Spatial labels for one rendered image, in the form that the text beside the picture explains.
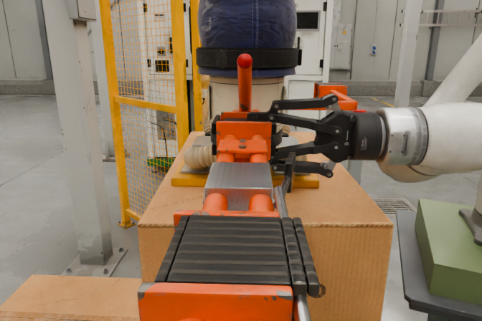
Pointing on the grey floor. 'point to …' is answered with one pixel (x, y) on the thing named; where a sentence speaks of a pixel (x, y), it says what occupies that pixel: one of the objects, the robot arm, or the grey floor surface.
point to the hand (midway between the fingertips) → (245, 135)
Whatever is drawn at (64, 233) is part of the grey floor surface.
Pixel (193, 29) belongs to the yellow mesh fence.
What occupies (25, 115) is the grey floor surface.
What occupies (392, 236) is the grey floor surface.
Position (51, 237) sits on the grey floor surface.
